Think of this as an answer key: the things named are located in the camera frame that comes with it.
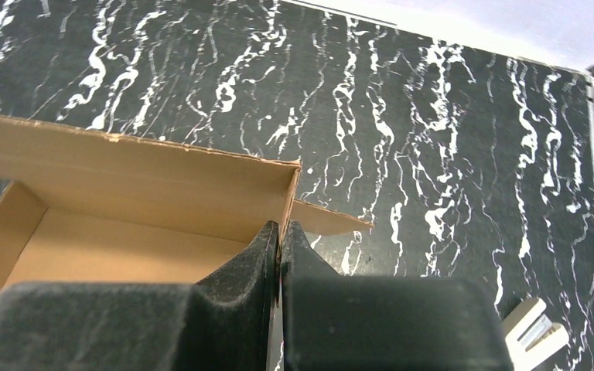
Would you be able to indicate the brown cardboard box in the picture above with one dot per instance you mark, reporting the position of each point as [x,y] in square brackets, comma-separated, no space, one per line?
[84,205]

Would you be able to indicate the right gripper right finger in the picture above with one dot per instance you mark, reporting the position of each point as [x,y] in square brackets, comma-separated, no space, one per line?
[337,322]

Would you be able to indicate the small white plastic clip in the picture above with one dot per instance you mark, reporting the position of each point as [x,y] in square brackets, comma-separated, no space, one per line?
[531,336]

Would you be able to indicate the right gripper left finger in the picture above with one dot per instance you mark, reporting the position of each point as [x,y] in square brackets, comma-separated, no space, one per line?
[221,322]

